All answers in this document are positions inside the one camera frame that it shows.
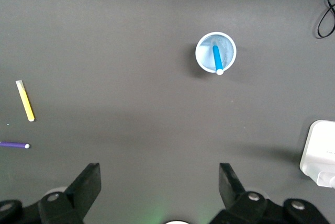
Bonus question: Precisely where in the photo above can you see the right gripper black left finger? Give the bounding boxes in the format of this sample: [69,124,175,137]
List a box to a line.
[0,163,102,224]

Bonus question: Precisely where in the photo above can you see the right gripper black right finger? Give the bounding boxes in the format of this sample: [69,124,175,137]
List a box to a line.
[209,163,331,224]

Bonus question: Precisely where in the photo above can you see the blue marker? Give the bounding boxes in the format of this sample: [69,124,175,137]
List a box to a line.
[212,41,225,76]

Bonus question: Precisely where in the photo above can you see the purple marker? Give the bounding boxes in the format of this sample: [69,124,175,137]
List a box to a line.
[0,141,30,150]

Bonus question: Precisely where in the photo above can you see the yellow marker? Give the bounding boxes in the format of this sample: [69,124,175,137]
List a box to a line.
[15,80,36,122]

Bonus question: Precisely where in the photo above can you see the light blue mesh cup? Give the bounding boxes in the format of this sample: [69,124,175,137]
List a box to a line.
[195,31,237,75]

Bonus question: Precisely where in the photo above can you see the white camera stand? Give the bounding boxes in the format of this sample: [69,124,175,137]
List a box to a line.
[299,119,335,189]

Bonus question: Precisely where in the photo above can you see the thin black looped cable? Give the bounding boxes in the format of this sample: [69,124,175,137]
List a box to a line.
[315,0,335,39]

